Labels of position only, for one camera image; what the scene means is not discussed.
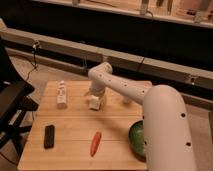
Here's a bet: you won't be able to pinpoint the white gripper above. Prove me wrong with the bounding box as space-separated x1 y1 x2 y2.
89 82 107 110

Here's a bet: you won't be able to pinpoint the white sponge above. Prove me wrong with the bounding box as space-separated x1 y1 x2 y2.
89 96 100 110

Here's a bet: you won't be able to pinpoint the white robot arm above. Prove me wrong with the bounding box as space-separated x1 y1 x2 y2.
88 62 197 171

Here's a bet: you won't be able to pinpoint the orange carrot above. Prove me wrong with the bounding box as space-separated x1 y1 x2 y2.
90 132 102 157

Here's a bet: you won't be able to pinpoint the white bottle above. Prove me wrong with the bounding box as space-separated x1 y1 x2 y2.
56 81 67 108

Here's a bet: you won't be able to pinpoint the green bowl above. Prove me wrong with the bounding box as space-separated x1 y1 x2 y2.
128 120 146 160

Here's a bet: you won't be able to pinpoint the black chair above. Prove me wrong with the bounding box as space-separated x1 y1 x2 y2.
0 37 38 156

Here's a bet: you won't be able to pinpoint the grey wall rail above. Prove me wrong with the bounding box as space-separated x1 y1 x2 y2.
0 28 213 90

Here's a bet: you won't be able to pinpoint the black cable on wall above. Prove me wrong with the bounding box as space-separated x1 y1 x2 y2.
25 40 41 81

